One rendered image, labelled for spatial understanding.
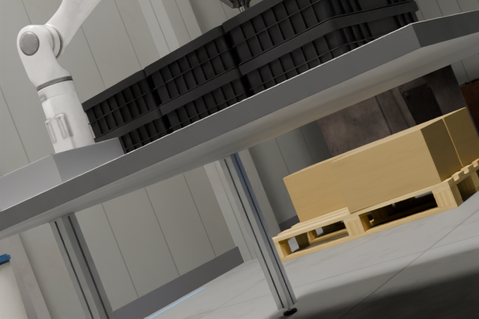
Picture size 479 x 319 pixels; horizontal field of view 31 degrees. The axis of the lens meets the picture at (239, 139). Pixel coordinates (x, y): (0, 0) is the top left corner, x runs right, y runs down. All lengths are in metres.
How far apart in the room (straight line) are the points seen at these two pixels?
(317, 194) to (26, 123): 1.80
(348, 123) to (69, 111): 4.41
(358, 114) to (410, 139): 1.71
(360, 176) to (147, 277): 1.43
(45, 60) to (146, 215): 3.34
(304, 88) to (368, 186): 3.38
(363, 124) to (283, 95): 4.89
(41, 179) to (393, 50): 1.00
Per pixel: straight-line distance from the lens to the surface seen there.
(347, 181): 4.86
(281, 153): 6.79
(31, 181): 2.11
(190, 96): 2.20
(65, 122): 2.17
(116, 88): 2.39
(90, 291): 2.71
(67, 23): 2.23
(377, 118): 6.27
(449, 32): 1.48
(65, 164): 2.06
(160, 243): 5.47
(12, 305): 3.93
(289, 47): 1.99
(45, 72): 2.19
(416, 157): 4.69
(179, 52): 2.20
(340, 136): 6.51
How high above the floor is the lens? 0.59
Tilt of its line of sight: 2 degrees up
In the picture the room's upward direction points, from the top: 22 degrees counter-clockwise
